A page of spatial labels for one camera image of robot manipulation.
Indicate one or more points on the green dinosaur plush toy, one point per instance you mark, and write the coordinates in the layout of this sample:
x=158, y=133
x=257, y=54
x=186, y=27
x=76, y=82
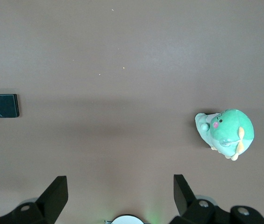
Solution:
x=230, y=130

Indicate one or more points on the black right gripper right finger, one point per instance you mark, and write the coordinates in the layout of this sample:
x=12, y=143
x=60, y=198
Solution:
x=183, y=196

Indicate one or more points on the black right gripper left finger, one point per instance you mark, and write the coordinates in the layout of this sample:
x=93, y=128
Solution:
x=50, y=200

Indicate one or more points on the black phone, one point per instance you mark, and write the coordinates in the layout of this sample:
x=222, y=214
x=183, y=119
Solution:
x=6, y=106

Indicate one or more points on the brown table cover mat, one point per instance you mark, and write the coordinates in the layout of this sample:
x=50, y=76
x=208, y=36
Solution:
x=131, y=70

